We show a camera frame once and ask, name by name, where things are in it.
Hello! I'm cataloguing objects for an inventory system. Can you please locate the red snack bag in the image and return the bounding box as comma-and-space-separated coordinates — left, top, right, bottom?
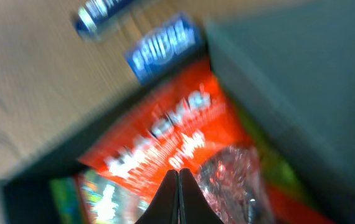
80, 59, 328, 223

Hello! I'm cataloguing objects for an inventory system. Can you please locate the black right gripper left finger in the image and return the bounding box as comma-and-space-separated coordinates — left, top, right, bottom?
135, 170, 179, 224

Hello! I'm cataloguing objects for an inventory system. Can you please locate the dark green open box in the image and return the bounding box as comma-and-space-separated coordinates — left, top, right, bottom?
1, 9, 355, 224

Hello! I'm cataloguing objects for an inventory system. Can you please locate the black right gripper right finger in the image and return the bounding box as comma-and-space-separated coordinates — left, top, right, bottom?
178, 168, 224, 224

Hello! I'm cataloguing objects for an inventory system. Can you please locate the Dairy Milk chocolate bar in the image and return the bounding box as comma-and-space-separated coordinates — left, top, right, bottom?
72, 0, 135, 40

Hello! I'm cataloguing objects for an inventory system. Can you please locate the blue Eclipse mint box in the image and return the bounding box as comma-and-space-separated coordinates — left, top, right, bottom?
124, 13, 202, 85

